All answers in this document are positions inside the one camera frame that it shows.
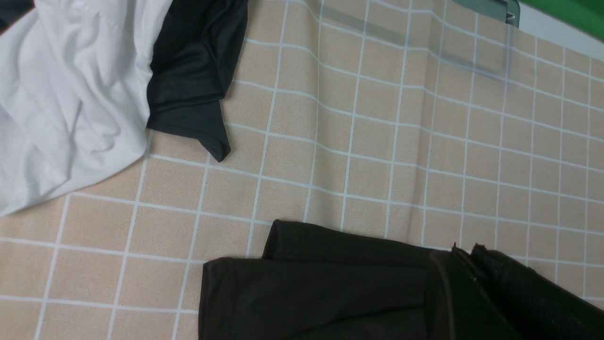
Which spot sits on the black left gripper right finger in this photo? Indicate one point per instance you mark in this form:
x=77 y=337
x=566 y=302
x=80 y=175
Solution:
x=537 y=307

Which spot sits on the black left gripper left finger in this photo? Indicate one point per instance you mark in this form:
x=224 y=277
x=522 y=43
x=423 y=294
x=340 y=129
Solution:
x=458 y=306

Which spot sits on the dark gray long-sleeve top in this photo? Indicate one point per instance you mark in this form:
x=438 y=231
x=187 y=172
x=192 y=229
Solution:
x=315 y=283

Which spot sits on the beige checkered tablecloth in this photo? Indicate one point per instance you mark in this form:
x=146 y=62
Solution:
x=416 y=121

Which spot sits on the green backdrop cloth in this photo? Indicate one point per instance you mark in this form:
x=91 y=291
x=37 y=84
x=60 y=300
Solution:
x=584 y=15

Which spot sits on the green metal bar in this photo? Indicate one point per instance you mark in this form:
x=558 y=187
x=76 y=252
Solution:
x=507 y=11

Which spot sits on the dark gray crumpled garment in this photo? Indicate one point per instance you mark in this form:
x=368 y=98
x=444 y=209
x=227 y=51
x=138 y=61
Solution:
x=193 y=65

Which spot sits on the white crumpled garment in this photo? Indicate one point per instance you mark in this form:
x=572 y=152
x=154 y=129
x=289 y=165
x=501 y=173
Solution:
x=74 y=107

